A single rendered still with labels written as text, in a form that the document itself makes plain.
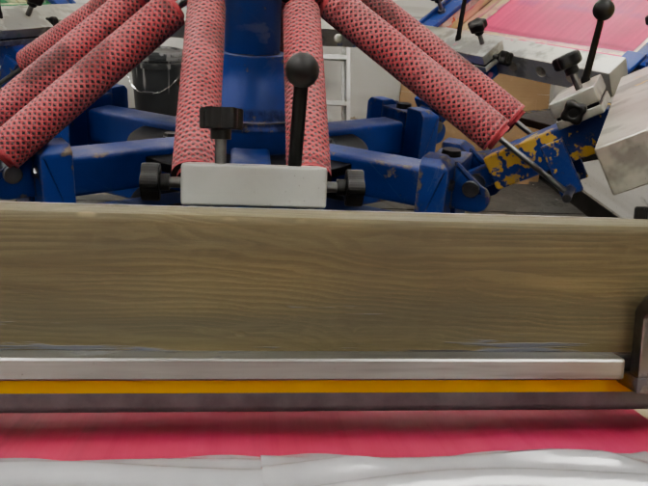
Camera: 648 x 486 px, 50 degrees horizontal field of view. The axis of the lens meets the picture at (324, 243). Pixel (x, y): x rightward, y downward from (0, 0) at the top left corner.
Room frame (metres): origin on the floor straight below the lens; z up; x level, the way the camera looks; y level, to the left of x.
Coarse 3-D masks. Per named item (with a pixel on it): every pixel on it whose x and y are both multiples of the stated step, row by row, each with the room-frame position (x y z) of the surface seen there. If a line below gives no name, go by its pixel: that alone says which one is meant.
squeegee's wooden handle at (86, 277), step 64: (0, 256) 0.28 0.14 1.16; (64, 256) 0.28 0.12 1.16; (128, 256) 0.29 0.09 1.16; (192, 256) 0.29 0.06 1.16; (256, 256) 0.29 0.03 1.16; (320, 256) 0.30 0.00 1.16; (384, 256) 0.30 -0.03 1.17; (448, 256) 0.30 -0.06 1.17; (512, 256) 0.31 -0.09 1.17; (576, 256) 0.31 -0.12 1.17; (640, 256) 0.32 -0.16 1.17; (0, 320) 0.27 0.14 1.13; (64, 320) 0.27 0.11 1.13; (128, 320) 0.28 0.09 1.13; (192, 320) 0.28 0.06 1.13; (256, 320) 0.29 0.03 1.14; (320, 320) 0.29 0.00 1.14; (384, 320) 0.29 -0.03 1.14; (448, 320) 0.30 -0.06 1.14; (512, 320) 0.30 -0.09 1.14; (576, 320) 0.30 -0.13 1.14
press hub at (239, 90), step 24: (240, 0) 1.08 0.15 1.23; (264, 0) 1.08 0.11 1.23; (240, 24) 1.08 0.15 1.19; (264, 24) 1.08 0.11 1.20; (240, 48) 1.08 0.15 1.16; (264, 48) 1.08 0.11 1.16; (240, 72) 1.06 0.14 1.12; (264, 72) 1.07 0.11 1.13; (240, 96) 1.05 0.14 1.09; (264, 96) 1.05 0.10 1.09; (264, 120) 1.04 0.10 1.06; (240, 144) 1.02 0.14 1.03; (264, 144) 1.03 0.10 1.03; (336, 144) 1.13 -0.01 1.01; (360, 144) 1.14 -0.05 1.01; (168, 168) 0.95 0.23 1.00; (336, 168) 0.99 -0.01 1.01; (168, 192) 1.12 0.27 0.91
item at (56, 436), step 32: (0, 416) 0.28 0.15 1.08; (32, 416) 0.28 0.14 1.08; (64, 416) 0.28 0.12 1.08; (96, 416) 0.28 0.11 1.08; (128, 416) 0.28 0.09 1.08; (160, 416) 0.29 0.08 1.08; (192, 416) 0.29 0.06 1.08; (224, 416) 0.29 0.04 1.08; (256, 416) 0.29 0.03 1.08; (0, 448) 0.24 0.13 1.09; (32, 448) 0.24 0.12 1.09; (64, 448) 0.25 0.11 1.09; (96, 448) 0.25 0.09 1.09; (128, 448) 0.25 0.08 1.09; (160, 448) 0.25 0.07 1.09; (192, 448) 0.25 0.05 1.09; (224, 448) 0.25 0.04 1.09; (256, 448) 0.25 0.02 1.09
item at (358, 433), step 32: (288, 416) 0.29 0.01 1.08; (320, 416) 0.29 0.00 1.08; (352, 416) 0.30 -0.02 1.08; (384, 416) 0.30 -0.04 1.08; (416, 416) 0.30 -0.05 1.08; (448, 416) 0.30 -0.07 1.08; (480, 416) 0.30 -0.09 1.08; (512, 416) 0.31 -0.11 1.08; (544, 416) 0.31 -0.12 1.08; (576, 416) 0.31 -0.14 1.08; (608, 416) 0.31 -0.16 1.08; (640, 416) 0.31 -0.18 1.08; (288, 448) 0.25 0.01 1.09; (320, 448) 0.26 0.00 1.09; (352, 448) 0.26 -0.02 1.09; (384, 448) 0.26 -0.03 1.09; (416, 448) 0.26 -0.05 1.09; (448, 448) 0.26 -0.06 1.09; (480, 448) 0.26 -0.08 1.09; (512, 448) 0.26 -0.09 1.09; (576, 448) 0.27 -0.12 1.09; (608, 448) 0.27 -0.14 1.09; (640, 448) 0.27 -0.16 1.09
